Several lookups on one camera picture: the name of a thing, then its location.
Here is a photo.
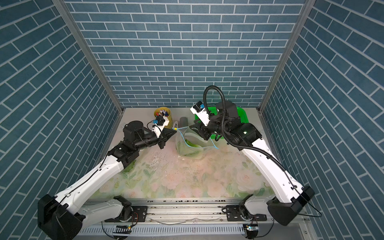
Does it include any yellow pen cup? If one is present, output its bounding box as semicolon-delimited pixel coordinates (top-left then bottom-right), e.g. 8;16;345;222
154;107;173;129

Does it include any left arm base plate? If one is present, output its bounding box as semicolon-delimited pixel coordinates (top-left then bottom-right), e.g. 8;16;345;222
105;206;148;224

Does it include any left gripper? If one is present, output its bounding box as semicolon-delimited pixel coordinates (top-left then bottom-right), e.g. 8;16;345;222
133;128;177;151

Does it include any aluminium rail frame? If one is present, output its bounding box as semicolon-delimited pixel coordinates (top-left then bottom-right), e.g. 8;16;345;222
72;198;317;240

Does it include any clear zipper bag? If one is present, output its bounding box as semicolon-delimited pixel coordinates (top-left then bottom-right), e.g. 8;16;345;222
121;160;137;173
176;127;219;160

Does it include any green plastic basket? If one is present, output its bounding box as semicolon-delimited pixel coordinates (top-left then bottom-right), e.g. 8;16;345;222
194;107;249;140

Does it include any grey fabric case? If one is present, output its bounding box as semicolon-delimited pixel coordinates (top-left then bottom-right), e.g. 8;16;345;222
179;117;189;128

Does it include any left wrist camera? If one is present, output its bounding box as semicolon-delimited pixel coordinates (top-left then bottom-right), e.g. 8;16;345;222
152;116;169;138

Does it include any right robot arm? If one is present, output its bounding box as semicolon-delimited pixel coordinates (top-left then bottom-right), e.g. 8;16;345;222
190;101;315;226

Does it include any chinese cabbage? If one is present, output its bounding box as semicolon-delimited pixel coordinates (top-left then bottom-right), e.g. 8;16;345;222
176;139;204;158

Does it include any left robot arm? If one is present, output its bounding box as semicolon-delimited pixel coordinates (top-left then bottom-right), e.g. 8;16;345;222
38;121;177;240

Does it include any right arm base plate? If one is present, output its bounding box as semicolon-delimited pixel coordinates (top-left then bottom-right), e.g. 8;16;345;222
221;205;267;222

